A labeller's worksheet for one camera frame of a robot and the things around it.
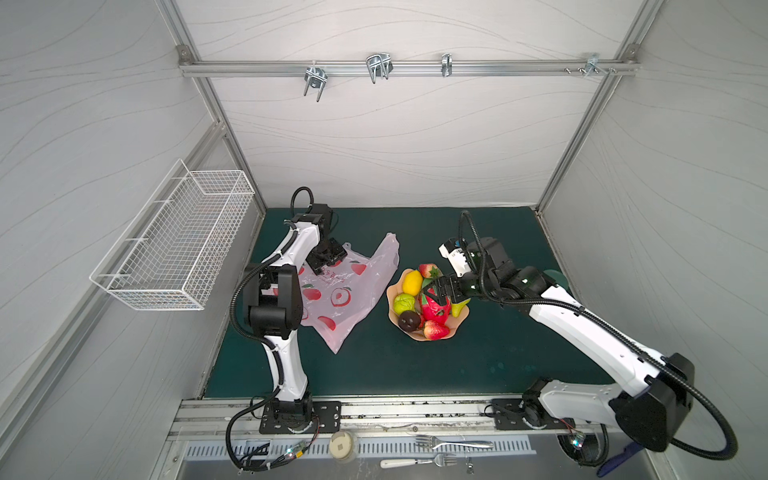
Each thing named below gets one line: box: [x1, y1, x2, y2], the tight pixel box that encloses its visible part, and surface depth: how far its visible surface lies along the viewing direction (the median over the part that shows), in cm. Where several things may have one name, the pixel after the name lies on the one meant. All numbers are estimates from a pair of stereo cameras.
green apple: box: [393, 293, 416, 315], surface depth 88 cm
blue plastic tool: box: [596, 442, 644, 478], surface depth 70 cm
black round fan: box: [556, 423, 609, 467], surface depth 73 cm
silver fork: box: [415, 435, 494, 450], surface depth 72 cm
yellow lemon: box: [402, 270, 423, 296], surface depth 92 cm
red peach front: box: [423, 320, 450, 341], surface depth 82 cm
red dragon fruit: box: [419, 296, 451, 335], surface depth 86 cm
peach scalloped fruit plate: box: [386, 268, 471, 341], surface depth 86 cm
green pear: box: [451, 298, 471, 318], surface depth 88 cm
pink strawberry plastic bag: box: [298, 233, 400, 354], surface depth 93 cm
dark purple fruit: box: [398, 310, 421, 332], surface depth 84 cm
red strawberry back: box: [419, 263, 443, 278], surface depth 91 cm
